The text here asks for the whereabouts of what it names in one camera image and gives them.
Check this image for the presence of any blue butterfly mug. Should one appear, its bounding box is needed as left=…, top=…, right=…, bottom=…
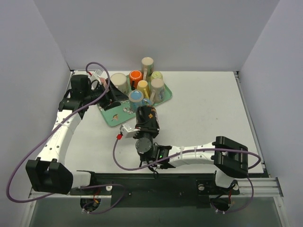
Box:
left=128, top=90, right=152, bottom=113

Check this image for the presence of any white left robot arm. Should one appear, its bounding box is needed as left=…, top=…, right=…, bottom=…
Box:
left=26, top=74, right=128, bottom=195

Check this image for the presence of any orange mug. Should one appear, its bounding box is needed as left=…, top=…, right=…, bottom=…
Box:
left=129, top=70, right=143, bottom=89

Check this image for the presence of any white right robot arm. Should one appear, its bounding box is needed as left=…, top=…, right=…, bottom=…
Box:
left=134, top=132, right=248, bottom=193

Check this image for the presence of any pink mug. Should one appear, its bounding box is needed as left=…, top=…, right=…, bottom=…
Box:
left=98, top=78, right=109, bottom=92

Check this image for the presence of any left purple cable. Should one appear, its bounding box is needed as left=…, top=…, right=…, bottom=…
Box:
left=6, top=61, right=130, bottom=215

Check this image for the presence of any cream mug green inside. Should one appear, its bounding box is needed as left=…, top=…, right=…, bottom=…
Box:
left=110, top=73, right=129, bottom=94

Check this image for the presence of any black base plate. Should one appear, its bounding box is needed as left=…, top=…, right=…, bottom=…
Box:
left=70, top=173, right=240, bottom=208

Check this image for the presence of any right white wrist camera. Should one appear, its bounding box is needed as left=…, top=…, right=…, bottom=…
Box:
left=116, top=123, right=140, bottom=140

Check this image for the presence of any black mug red inside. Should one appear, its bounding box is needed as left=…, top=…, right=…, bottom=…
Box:
left=135, top=105, right=160, bottom=131

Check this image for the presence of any pale green mug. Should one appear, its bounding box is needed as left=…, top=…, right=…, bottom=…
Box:
left=151, top=71, right=163, bottom=81

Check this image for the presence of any beige cartoon mug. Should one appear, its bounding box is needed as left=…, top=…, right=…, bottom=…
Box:
left=150, top=79, right=165, bottom=103

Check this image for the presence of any green floral tray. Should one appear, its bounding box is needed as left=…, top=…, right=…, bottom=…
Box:
left=97, top=74, right=173, bottom=128

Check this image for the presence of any small yellow mug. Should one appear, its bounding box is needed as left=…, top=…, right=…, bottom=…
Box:
left=137, top=80, right=150, bottom=99

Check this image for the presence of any tall beige mug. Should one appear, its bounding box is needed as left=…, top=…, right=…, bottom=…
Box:
left=141, top=57, right=154, bottom=82

